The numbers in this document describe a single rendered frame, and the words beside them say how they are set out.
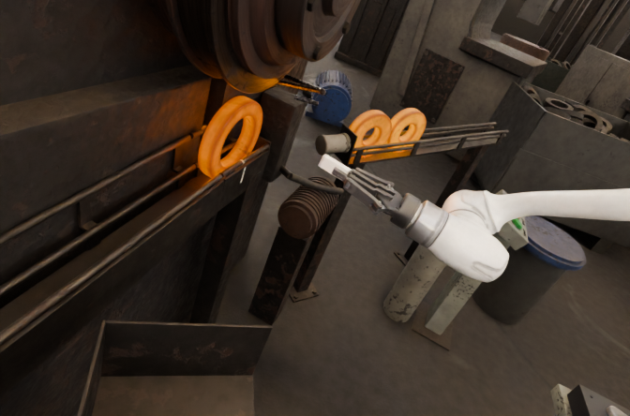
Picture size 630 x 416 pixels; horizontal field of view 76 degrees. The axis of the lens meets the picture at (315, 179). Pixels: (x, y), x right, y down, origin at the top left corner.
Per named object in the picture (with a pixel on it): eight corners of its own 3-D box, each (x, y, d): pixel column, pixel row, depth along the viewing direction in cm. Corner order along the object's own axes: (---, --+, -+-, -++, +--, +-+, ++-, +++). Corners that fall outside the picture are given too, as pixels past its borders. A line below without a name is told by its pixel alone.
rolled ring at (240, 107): (271, 94, 88) (259, 87, 88) (221, 113, 72) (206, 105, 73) (251, 164, 97) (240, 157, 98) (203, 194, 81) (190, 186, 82)
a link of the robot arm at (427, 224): (427, 233, 93) (405, 220, 94) (450, 205, 89) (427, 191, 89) (422, 255, 86) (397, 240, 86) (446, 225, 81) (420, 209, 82)
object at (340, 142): (312, 148, 120) (318, 130, 117) (337, 145, 125) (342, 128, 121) (322, 159, 116) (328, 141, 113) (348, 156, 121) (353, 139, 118)
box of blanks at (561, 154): (478, 210, 268) (548, 106, 230) (457, 156, 340) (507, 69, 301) (618, 261, 273) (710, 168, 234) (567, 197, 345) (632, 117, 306)
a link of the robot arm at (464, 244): (421, 260, 85) (427, 232, 96) (487, 301, 83) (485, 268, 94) (450, 221, 80) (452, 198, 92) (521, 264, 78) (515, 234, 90)
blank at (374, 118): (352, 110, 117) (359, 115, 115) (392, 108, 125) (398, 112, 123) (338, 154, 126) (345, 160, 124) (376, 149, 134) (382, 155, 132)
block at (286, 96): (237, 168, 112) (259, 88, 100) (252, 158, 119) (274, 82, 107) (270, 185, 110) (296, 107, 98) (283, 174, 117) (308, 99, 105)
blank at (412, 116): (392, 108, 125) (398, 113, 123) (426, 106, 134) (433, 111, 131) (376, 150, 134) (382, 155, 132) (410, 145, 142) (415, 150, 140)
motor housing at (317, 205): (239, 315, 140) (281, 194, 113) (269, 277, 158) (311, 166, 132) (271, 334, 137) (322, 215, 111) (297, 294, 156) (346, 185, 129)
